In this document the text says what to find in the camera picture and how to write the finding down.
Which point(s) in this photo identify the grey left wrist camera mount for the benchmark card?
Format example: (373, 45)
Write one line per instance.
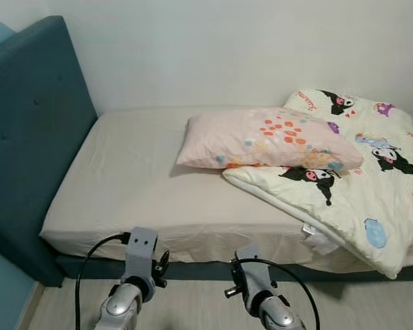
(141, 251)

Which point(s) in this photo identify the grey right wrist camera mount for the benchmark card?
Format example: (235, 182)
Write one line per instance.
(255, 275)

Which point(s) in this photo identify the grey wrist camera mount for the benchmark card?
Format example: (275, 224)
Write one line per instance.
(141, 251)
(255, 275)

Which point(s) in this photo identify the pink patterned pillow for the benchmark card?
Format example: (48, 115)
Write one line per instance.
(261, 141)

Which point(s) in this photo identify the beige bed mattress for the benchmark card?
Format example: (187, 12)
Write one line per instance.
(124, 185)

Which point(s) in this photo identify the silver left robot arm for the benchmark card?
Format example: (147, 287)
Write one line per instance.
(120, 306)

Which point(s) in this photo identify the teal upholstered headboard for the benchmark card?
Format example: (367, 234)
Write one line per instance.
(34, 137)

